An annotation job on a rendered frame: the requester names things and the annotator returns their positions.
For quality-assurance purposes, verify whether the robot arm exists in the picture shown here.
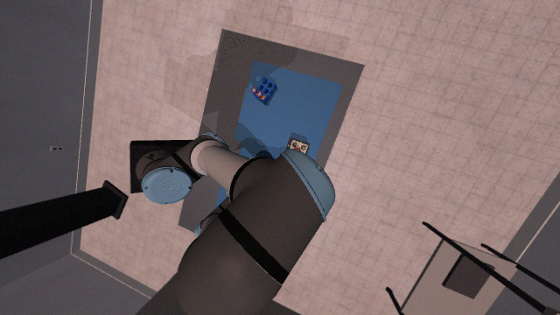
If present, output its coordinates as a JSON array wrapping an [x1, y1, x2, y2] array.
[[136, 132, 335, 315]]

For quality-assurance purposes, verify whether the blue bench mat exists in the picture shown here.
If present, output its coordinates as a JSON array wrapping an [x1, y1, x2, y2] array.
[[234, 60, 343, 161]]

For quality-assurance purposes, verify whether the blue tube rack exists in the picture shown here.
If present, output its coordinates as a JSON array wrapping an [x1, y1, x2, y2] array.
[[254, 77, 277, 104]]

